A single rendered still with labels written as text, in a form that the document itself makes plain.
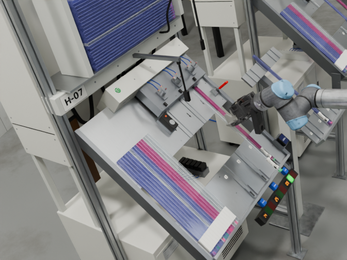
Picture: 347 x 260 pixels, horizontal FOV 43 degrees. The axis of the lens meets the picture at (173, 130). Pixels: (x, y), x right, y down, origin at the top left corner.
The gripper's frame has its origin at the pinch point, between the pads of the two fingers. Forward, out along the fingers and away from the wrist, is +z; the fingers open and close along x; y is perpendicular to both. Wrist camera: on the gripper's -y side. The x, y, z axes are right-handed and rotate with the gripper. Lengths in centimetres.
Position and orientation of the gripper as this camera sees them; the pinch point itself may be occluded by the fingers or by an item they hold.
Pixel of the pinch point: (230, 124)
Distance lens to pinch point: 190.6
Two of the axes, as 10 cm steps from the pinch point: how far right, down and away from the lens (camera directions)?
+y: -6.3, -7.7, -1.0
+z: -5.3, 3.3, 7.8
